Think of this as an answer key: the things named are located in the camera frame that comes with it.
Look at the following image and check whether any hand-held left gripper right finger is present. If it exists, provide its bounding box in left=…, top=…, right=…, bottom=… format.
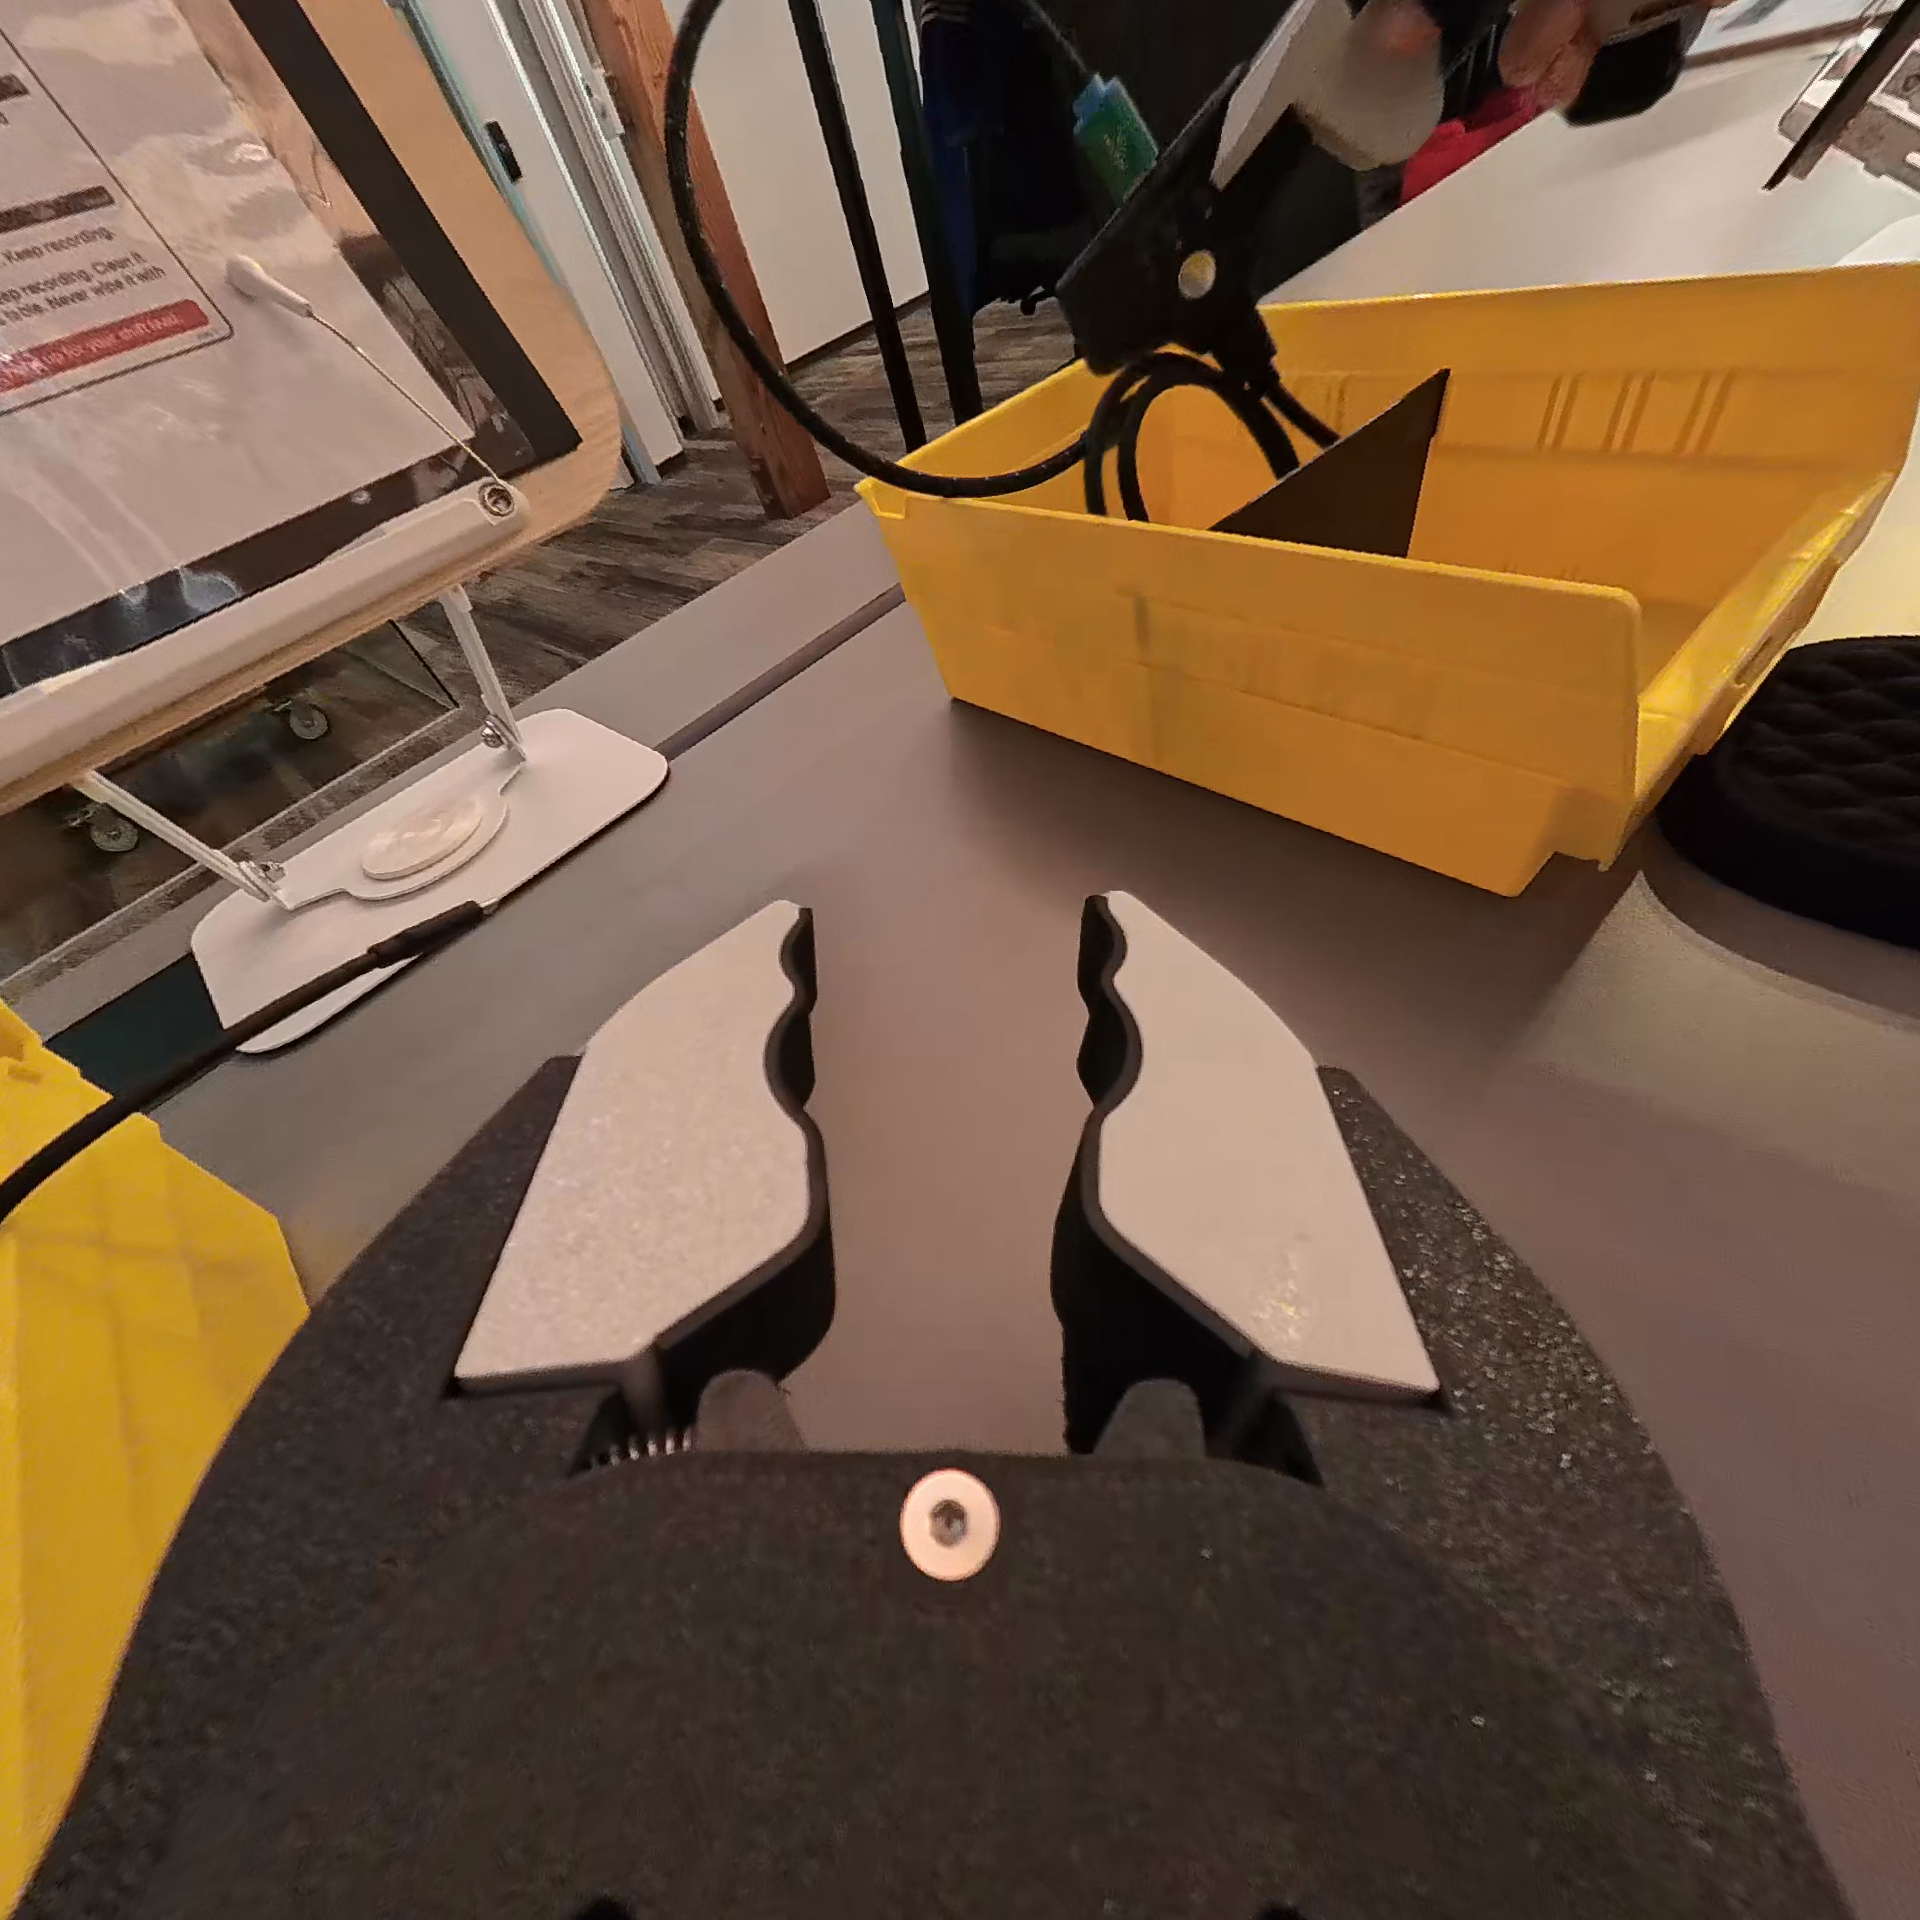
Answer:
left=1052, top=893, right=1443, bottom=1452

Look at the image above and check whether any wooden instruction board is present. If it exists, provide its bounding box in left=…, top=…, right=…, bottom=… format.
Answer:
left=0, top=0, right=624, bottom=821

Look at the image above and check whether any braided black HDMI cable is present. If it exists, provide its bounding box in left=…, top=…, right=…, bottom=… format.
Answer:
left=664, top=0, right=1352, bottom=527

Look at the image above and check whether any black bin divider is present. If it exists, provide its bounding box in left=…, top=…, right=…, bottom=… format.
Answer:
left=1208, top=366, right=1456, bottom=560

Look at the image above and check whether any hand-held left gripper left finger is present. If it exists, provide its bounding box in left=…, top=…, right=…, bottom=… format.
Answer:
left=453, top=902, right=834, bottom=1417

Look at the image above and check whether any white board stand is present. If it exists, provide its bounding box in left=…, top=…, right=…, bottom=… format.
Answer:
left=67, top=586, right=667, bottom=1055

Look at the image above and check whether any black HDMI switch with cable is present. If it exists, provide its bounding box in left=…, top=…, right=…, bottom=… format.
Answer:
left=0, top=902, right=502, bottom=1227

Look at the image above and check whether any black quilted pad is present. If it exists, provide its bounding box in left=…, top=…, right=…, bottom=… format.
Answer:
left=1657, top=636, right=1920, bottom=997

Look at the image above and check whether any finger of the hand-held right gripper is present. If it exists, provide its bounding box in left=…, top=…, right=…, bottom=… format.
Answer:
left=1213, top=0, right=1352, bottom=195

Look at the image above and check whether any wooden post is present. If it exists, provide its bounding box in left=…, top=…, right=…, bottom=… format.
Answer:
left=578, top=0, right=828, bottom=520

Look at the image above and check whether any red cloth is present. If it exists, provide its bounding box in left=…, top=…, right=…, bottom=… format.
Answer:
left=1402, top=83, right=1562, bottom=202

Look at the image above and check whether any person's right hand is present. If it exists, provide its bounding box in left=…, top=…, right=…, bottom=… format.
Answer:
left=1352, top=0, right=1633, bottom=94

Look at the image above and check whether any yellow plastic bin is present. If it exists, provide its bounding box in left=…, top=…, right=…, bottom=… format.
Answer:
left=0, top=997, right=311, bottom=1893
left=855, top=264, right=1920, bottom=902

